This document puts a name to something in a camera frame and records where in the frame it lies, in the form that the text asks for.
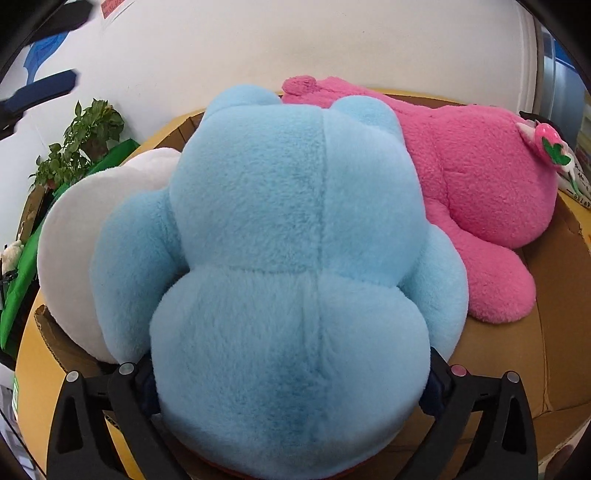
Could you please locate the brown cardboard box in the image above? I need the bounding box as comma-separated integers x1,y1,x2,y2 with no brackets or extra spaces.
33,88,591,480

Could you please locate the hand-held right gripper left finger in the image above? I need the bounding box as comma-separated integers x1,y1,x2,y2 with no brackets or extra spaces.
46,355,192,480

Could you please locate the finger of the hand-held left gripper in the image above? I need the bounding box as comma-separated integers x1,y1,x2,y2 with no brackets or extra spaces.
21,0,90,47
0,69,79,127

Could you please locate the brown cardboard piece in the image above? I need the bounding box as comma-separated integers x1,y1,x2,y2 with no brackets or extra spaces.
17,185,49,241

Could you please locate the white plush toy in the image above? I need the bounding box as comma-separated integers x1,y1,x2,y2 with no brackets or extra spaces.
37,148,182,365

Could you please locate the red wall label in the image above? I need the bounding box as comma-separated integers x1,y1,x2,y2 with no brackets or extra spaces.
102,0,134,19

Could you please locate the green potted plant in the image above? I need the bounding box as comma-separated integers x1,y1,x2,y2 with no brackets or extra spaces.
28,98,126,191

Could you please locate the small cream plush toy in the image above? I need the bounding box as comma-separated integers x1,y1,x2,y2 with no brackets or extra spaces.
1,239,25,275

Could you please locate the blue wall sticker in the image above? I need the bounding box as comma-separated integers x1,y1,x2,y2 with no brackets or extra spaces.
24,32,70,84

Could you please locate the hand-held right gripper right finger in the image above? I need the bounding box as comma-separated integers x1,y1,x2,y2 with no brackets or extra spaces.
399,346,540,480

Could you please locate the light blue plush toy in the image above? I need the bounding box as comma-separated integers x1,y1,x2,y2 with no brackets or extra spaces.
90,84,471,478

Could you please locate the grey printed cloth bag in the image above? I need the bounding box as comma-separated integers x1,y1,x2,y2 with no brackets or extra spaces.
556,138,591,206

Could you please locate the magenta pink plush toy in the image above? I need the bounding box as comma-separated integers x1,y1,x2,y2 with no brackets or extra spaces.
281,75,574,326

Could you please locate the green bag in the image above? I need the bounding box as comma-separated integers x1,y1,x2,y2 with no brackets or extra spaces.
0,137,141,356

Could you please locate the grey metal door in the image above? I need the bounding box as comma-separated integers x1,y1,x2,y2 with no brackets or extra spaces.
538,28,591,139

